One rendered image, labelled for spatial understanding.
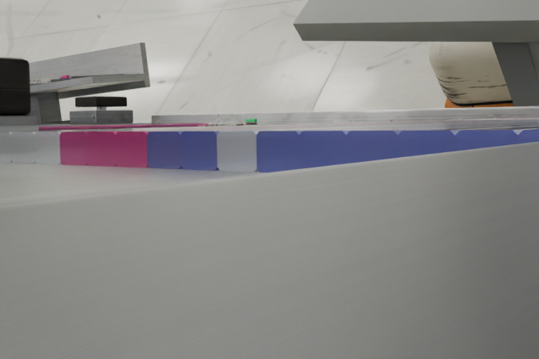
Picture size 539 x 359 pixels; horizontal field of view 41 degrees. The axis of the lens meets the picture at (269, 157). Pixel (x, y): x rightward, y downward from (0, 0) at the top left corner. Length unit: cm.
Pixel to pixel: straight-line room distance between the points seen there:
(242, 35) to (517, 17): 155
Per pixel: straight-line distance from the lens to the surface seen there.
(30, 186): 17
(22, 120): 37
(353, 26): 113
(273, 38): 234
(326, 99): 200
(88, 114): 90
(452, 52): 152
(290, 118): 81
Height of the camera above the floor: 122
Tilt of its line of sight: 39 degrees down
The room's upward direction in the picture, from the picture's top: 36 degrees counter-clockwise
